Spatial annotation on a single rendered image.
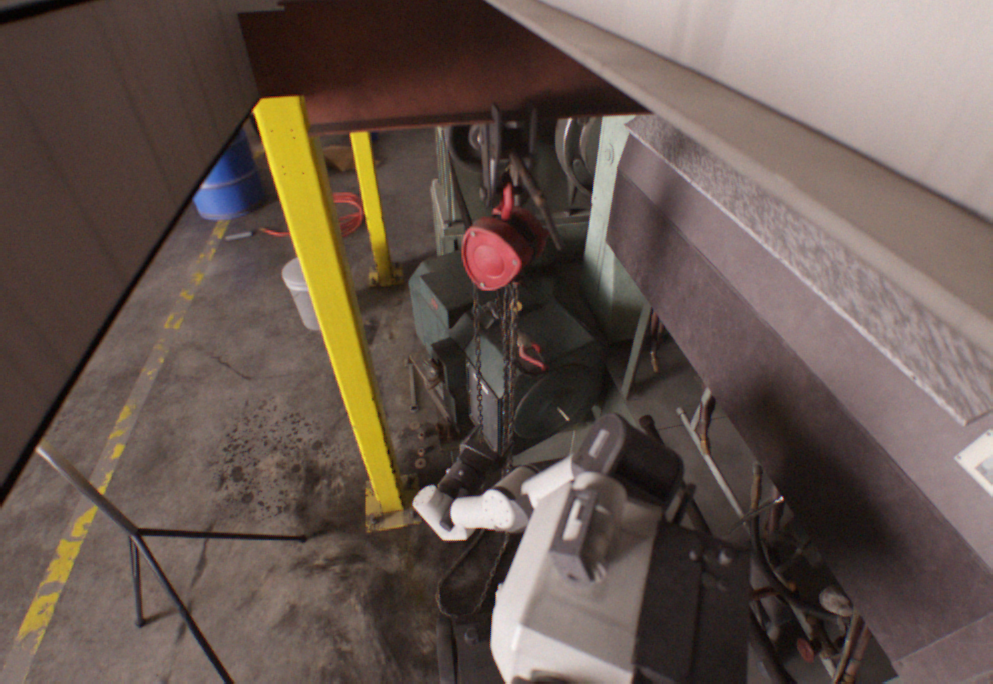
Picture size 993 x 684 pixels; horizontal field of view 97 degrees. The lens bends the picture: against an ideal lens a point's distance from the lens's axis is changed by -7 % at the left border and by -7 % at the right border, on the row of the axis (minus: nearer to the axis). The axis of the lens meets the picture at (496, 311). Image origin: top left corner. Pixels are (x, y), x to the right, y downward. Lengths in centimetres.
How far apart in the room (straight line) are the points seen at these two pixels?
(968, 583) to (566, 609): 55
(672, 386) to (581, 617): 130
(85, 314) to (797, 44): 45
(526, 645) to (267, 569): 168
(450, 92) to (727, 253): 68
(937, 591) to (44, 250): 107
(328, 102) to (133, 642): 200
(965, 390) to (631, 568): 47
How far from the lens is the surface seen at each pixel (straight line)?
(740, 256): 112
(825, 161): 22
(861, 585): 108
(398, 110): 92
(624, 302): 188
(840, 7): 26
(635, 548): 72
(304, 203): 116
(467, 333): 164
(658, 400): 180
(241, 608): 222
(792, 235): 98
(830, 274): 91
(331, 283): 127
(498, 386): 150
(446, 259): 196
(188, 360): 321
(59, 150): 44
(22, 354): 38
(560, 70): 95
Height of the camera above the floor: 192
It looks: 40 degrees down
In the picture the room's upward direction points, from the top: straight up
